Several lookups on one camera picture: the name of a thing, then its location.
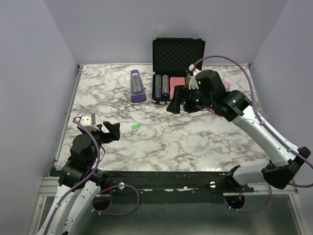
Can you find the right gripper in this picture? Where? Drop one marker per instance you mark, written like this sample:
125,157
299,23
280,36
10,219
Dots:
174,105

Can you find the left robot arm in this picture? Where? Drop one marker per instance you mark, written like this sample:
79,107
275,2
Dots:
80,179

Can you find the purple metronome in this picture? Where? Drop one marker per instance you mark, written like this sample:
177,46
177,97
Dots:
137,89

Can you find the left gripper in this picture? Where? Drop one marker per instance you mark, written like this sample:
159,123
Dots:
114,134

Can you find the black poker chip case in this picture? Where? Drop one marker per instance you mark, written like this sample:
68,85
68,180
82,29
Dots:
171,58

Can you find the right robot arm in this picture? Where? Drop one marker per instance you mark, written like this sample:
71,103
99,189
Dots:
285,158

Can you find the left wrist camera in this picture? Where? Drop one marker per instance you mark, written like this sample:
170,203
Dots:
88,121

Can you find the pink box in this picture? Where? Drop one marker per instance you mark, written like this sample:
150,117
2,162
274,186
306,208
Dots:
227,86

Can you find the green key tag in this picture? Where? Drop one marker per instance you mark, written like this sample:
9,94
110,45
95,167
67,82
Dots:
136,126

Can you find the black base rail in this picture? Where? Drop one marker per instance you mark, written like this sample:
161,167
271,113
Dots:
152,187

